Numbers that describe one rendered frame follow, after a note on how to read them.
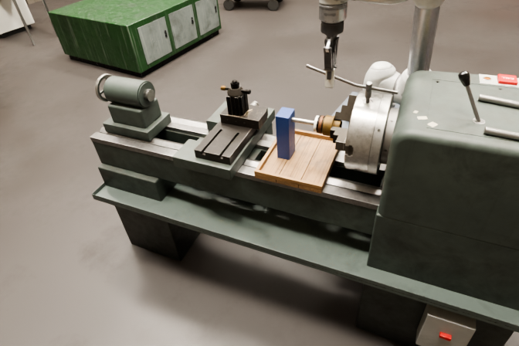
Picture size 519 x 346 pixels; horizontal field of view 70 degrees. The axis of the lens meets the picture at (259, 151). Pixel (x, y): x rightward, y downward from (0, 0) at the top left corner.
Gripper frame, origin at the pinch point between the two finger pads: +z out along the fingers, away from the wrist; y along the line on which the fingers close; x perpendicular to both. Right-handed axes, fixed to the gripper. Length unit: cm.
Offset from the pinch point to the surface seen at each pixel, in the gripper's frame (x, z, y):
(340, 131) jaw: 4.9, 22.2, -0.3
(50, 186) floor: -230, 128, -18
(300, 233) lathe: -10, 79, 6
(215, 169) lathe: -45, 41, 15
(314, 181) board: -3.1, 44.2, 6.2
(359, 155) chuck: 14.4, 25.0, 9.4
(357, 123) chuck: 11.9, 14.1, 5.5
